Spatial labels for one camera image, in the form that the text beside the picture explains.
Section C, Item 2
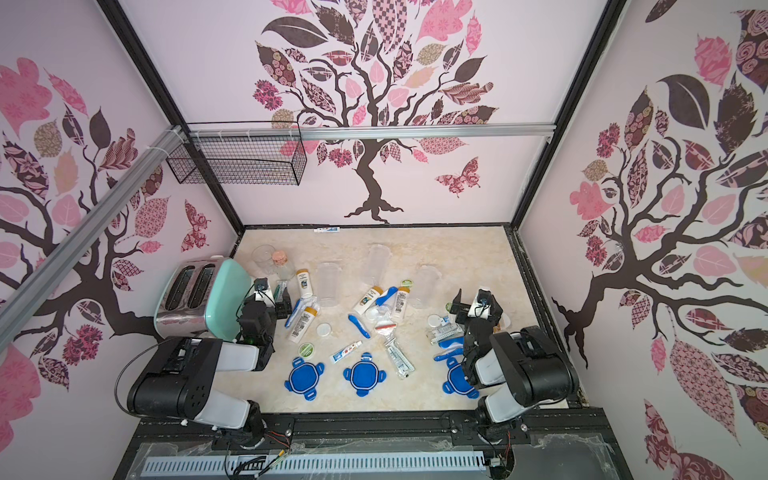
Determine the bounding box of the black base frame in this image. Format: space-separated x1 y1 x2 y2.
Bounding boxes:
114 408 632 479

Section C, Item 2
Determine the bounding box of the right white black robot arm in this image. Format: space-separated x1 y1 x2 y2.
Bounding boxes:
442 289 579 426

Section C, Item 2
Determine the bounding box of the detached blue container lid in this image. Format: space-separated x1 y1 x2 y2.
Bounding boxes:
442 357 480 399

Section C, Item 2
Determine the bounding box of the small bottle cork lid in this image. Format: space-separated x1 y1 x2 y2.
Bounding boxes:
271 250 296 281

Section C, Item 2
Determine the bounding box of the kit blue toothbrush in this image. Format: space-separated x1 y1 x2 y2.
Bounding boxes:
285 298 305 329
348 314 371 339

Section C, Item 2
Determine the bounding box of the clear comb packet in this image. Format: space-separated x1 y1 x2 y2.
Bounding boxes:
384 336 415 379

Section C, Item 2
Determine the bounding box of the blue toothbrush case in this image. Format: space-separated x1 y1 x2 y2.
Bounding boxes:
433 337 464 362

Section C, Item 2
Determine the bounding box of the back aluminium rail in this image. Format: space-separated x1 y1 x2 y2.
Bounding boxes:
189 122 556 141

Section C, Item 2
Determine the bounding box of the clear glass tumbler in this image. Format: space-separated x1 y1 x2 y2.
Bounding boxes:
251 244 275 275

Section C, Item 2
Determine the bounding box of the left aluminium rail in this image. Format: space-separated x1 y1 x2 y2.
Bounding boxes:
1 126 186 348

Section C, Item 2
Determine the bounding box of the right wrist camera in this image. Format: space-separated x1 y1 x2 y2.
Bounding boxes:
468 289 503 320

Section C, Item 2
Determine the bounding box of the black wire basket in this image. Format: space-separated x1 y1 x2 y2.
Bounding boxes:
166 120 308 186

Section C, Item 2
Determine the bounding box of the small toothpaste tube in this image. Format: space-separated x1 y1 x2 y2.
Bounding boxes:
331 340 362 364

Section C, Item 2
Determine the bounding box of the blue lid container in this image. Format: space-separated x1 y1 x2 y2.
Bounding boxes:
315 262 342 308
361 244 392 286
409 265 442 309

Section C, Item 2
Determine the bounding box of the aluminium rail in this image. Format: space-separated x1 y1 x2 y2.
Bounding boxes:
189 122 556 141
1 126 186 348

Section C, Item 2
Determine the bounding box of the mint chrome toaster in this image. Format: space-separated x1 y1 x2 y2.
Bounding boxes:
154 256 252 341

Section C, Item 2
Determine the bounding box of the kit tube orange cap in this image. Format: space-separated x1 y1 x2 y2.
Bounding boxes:
392 286 410 321
288 306 318 343

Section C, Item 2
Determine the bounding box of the kit white tube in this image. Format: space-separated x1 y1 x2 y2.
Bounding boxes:
296 269 314 299
352 286 384 316

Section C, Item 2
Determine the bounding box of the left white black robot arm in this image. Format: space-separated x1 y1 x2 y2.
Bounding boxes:
113 292 278 449

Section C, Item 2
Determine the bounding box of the white slotted cable duct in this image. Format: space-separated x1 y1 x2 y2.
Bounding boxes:
138 451 486 479

